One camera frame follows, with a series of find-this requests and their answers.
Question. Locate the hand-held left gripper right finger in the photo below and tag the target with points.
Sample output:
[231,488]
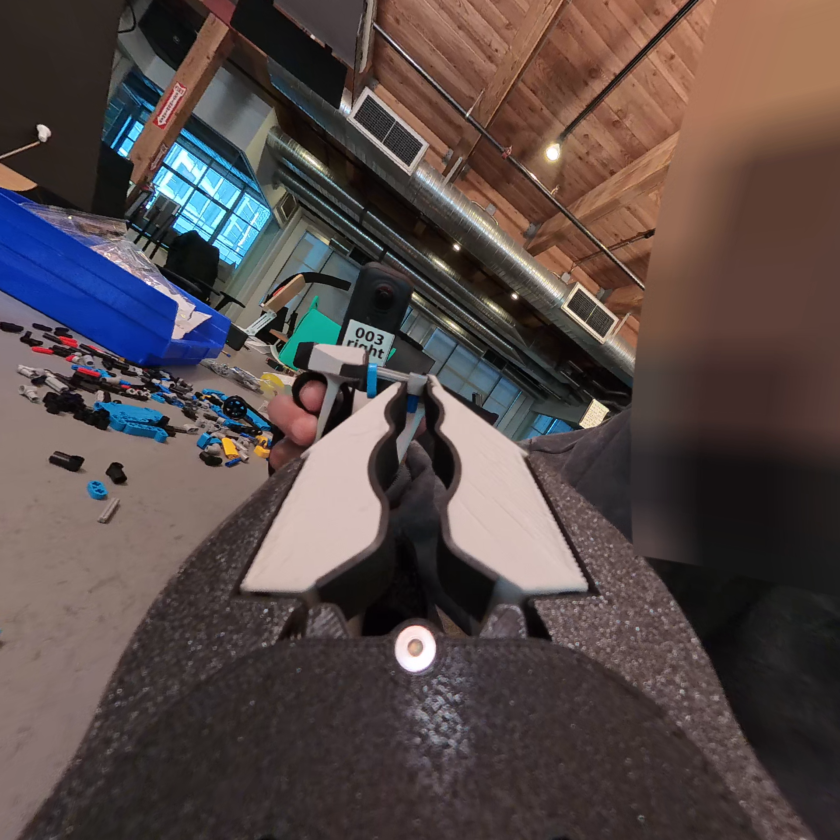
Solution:
[505,518]

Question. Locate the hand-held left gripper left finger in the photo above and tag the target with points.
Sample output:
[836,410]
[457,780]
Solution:
[315,518]

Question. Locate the person's right hand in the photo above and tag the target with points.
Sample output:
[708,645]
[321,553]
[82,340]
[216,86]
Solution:
[292,426]

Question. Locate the teal plastic object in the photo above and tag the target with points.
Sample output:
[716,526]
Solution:
[315,328]

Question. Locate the white paper notice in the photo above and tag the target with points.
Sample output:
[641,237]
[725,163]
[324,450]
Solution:
[595,413]

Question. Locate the white vent grille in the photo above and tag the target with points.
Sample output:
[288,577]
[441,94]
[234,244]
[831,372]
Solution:
[387,128]
[590,312]

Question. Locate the black office chair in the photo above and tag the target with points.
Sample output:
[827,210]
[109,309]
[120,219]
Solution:
[190,262]

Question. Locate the black ceiling pipe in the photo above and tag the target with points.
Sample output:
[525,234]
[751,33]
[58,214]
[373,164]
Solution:
[506,153]

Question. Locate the large window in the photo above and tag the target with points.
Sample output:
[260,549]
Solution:
[210,197]

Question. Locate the black tube connector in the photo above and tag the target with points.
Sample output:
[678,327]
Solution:
[116,472]
[65,461]

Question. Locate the long grey axle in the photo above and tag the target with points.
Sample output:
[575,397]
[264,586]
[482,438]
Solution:
[109,510]

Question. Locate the blue panel piece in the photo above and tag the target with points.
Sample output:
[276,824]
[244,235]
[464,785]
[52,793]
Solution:
[128,417]

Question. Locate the pile of building pieces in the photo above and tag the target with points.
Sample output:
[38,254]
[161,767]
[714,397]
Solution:
[72,407]

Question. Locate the red white sign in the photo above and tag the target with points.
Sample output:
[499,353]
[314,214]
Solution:
[169,105]

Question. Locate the clear plastic packaging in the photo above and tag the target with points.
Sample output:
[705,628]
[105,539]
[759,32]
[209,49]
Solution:
[98,236]

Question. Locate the blue storage bin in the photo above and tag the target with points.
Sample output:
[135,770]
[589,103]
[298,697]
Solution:
[79,275]

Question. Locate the black partition panel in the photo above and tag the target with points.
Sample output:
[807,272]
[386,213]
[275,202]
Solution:
[52,65]

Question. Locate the silver ventilation duct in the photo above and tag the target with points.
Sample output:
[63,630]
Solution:
[459,197]

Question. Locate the wooden post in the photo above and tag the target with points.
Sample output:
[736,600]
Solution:
[190,79]

